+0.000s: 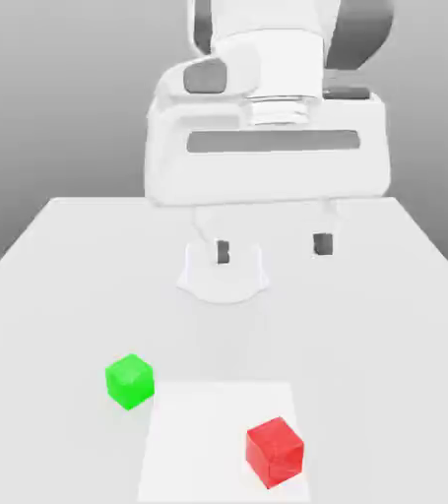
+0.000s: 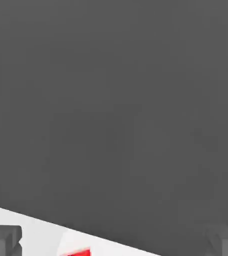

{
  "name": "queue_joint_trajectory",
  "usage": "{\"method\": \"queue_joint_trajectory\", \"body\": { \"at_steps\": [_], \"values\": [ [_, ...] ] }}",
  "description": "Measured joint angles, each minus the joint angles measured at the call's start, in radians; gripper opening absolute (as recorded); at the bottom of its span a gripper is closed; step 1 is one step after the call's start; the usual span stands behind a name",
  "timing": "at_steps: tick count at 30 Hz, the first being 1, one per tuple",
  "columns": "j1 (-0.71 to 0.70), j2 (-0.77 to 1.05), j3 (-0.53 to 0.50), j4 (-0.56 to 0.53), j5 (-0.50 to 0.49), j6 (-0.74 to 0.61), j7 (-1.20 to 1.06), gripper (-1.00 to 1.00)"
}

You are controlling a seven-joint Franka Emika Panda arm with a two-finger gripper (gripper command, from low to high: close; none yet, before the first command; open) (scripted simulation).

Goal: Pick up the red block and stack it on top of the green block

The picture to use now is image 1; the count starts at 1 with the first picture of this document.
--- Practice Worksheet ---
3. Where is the small red cube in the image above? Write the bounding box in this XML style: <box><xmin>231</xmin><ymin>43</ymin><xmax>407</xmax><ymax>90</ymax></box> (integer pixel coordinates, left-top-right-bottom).
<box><xmin>245</xmin><ymin>415</ymin><xmax>306</xmax><ymax>491</ymax></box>

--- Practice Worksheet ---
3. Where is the small green cube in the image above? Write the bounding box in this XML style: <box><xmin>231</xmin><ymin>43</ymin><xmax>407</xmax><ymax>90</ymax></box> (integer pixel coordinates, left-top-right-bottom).
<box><xmin>104</xmin><ymin>352</ymin><xmax>156</xmax><ymax>411</ymax></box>

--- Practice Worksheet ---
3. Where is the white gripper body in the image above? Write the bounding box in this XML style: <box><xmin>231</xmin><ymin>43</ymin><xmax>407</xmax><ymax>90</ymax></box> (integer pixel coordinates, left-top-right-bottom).
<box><xmin>143</xmin><ymin>94</ymin><xmax>393</xmax><ymax>209</ymax></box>

